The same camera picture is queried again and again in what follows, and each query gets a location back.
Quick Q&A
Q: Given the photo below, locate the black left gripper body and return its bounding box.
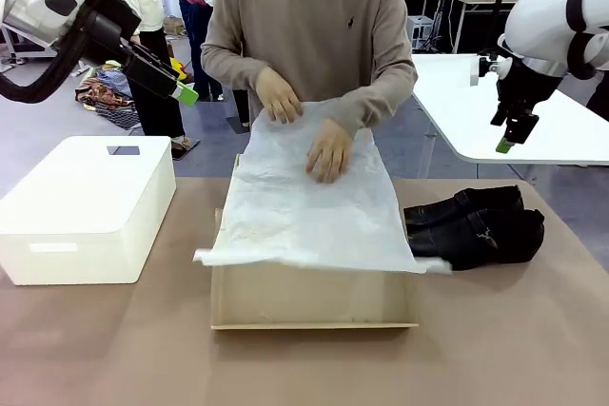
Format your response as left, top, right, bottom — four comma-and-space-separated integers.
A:
70, 0, 144, 69

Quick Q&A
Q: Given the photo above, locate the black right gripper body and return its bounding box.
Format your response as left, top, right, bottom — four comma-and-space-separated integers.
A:
496, 60, 561, 116

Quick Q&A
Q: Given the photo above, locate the black leather shoe with buckle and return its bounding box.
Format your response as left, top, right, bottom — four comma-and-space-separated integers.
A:
406, 208, 546, 271

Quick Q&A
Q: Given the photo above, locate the person's left forearm beige sleeve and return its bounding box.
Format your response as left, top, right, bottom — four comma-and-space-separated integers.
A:
348, 61, 420, 140

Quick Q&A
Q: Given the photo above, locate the person's right forearm beige sleeve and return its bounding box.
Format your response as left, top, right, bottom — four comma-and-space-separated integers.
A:
200, 42, 267, 89

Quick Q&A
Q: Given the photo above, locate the small brown cardboard box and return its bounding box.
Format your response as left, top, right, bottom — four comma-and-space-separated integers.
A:
163, 15, 187, 38

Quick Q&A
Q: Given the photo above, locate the white storage box lid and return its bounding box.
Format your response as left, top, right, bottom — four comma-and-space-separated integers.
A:
0, 135, 172, 236

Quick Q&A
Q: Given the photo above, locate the white plastic storage box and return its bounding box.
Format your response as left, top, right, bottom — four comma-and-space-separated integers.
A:
0, 139, 178, 287

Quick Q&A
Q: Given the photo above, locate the tan cardboard shoe box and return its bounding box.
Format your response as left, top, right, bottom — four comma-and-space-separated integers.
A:
210, 153, 420, 332

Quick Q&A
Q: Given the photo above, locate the person's right hand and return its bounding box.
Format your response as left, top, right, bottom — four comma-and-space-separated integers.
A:
255, 67, 305, 125

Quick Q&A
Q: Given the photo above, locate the person's left hand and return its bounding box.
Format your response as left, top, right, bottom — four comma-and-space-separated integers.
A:
305, 118, 354, 184

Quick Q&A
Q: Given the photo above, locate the yellow cloth item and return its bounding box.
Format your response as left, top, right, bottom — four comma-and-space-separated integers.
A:
168, 58, 195, 86

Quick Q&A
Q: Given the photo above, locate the blue striped cloth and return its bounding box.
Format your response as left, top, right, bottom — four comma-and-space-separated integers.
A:
94, 68, 135, 99

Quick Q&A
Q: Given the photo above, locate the dark checked cloth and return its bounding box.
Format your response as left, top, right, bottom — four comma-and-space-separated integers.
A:
93, 101, 143, 132

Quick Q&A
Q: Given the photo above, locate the white side table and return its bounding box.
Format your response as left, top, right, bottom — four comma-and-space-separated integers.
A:
410, 53, 609, 165

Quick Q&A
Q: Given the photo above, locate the brown patterned cloth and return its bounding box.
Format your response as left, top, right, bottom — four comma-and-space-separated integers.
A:
74, 80, 137, 111

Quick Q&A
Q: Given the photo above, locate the brown workbench with black legs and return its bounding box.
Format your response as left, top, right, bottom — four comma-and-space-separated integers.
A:
427, 0, 524, 56

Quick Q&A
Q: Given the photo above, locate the white plastic crate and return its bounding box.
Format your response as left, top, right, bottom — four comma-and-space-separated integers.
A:
407, 15, 436, 51

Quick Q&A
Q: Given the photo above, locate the person in beige sweater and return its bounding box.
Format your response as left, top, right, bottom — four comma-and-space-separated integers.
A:
199, 0, 420, 141

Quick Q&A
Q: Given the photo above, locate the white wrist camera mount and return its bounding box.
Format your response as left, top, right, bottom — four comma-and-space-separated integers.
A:
470, 54, 509, 87

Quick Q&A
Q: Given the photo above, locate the grey metal cart frame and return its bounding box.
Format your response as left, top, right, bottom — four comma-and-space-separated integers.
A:
0, 24, 61, 68

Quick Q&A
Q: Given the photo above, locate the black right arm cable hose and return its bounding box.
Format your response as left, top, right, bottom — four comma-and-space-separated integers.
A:
564, 0, 599, 80

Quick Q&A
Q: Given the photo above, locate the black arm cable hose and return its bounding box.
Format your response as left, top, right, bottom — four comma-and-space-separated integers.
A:
0, 20, 96, 104
564, 0, 599, 80

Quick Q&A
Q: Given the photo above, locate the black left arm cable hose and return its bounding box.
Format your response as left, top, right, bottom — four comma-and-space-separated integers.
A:
0, 20, 96, 104

